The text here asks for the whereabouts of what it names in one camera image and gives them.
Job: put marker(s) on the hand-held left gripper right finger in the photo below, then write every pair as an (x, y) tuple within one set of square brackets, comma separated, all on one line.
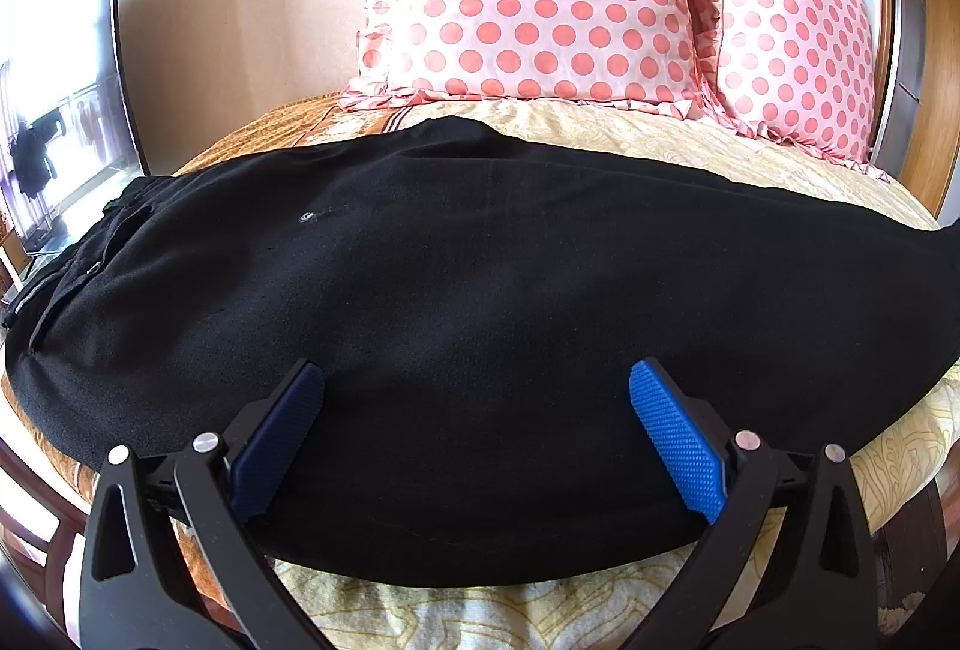
[(675, 441)]

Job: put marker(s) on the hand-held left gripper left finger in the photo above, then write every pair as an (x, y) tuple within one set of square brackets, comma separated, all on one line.
[(276, 441)]

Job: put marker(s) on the black pants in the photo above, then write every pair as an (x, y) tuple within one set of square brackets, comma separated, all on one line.
[(480, 335)]

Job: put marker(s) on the yellow patterned bed blanket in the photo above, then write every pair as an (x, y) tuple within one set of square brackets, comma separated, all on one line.
[(600, 350)]

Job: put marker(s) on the flat screen television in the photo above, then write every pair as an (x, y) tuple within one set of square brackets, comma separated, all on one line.
[(60, 102)]

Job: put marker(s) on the small pink polka dot pillow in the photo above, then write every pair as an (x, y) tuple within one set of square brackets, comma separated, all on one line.
[(792, 35)]

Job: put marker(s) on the wooden headboard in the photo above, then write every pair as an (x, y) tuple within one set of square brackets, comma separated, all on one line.
[(862, 12)]

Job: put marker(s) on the dark wooden bed frame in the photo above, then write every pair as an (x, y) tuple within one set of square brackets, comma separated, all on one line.
[(45, 530)]

